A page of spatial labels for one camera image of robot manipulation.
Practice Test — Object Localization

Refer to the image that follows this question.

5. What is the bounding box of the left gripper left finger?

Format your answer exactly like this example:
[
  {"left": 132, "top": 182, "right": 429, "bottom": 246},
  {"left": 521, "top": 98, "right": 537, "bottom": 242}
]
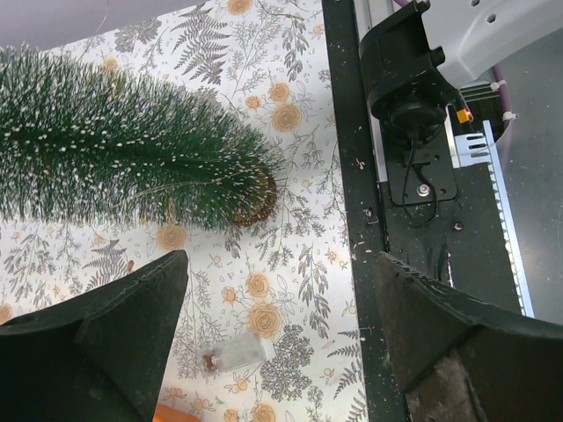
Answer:
[{"left": 1, "top": 251, "right": 188, "bottom": 421}]

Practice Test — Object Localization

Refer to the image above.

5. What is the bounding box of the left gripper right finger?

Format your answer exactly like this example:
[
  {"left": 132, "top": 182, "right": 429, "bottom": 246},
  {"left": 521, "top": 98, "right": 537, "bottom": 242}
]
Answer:
[{"left": 375, "top": 252, "right": 562, "bottom": 421}]

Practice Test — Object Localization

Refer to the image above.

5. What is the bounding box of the orange plastic bin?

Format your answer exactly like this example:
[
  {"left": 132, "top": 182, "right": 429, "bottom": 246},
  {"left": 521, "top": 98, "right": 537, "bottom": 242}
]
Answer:
[{"left": 152, "top": 404, "right": 200, "bottom": 422}]

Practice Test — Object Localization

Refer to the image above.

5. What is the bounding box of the clear plastic light piece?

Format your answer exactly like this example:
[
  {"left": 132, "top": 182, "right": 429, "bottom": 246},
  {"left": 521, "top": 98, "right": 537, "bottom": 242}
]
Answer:
[{"left": 196, "top": 331, "right": 275, "bottom": 376}]

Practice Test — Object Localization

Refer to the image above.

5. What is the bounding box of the small green christmas tree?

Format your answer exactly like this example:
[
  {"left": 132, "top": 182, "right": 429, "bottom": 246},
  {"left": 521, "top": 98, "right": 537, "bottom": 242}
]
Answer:
[{"left": 1, "top": 46, "right": 282, "bottom": 232}]

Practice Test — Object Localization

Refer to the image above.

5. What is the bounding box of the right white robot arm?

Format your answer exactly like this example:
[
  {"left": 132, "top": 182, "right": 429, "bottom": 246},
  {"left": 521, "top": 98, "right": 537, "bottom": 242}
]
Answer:
[{"left": 359, "top": 1, "right": 562, "bottom": 149}]

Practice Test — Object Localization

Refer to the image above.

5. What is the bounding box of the floral table mat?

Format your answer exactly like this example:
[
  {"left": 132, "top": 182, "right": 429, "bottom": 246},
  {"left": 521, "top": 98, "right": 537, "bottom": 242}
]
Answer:
[{"left": 1, "top": 1, "right": 367, "bottom": 421}]

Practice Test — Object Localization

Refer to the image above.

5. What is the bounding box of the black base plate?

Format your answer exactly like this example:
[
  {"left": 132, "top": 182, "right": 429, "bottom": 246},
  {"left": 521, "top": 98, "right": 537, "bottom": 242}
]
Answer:
[{"left": 323, "top": 1, "right": 533, "bottom": 421}]

